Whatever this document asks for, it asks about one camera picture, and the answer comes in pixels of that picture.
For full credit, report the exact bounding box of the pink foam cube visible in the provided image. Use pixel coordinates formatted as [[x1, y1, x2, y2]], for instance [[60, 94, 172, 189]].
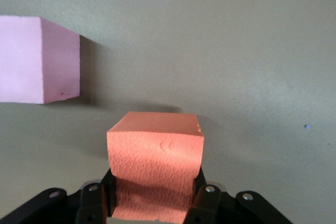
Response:
[[0, 15, 81, 104]]

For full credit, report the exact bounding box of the orange foam cube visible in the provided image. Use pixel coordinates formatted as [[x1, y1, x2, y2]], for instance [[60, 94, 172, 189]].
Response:
[[107, 111, 205, 222]]

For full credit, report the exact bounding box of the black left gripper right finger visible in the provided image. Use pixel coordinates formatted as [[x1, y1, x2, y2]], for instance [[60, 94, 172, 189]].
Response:
[[185, 167, 229, 224]]

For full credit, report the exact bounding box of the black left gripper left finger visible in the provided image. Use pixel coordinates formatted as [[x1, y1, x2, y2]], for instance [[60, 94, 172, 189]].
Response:
[[76, 168, 118, 224]]

